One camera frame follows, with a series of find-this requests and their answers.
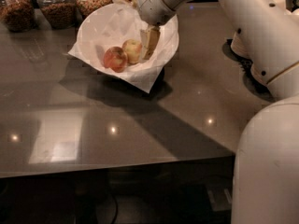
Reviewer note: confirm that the white paper liner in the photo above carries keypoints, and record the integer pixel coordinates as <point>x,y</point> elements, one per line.
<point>146,73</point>

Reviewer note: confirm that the dark box under table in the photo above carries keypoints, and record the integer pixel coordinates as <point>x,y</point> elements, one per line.
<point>220,198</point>

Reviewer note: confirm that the leftmost glass cereal jar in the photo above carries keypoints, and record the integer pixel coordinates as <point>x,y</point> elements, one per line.
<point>17,15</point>

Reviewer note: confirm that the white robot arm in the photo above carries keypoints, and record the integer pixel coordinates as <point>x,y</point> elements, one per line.
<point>266,172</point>

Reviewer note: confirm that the rear stack of paper bowls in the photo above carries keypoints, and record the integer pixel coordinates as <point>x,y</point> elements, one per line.
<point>237,45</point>

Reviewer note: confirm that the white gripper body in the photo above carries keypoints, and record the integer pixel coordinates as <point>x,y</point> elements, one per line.
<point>151,6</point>

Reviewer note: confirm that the red apple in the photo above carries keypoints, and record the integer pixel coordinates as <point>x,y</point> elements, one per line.
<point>116,59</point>

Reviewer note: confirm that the yellow green apple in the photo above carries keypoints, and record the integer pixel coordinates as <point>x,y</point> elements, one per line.
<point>133,49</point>

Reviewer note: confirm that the black tray mat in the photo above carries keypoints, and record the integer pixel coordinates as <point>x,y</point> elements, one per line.
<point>251,84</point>

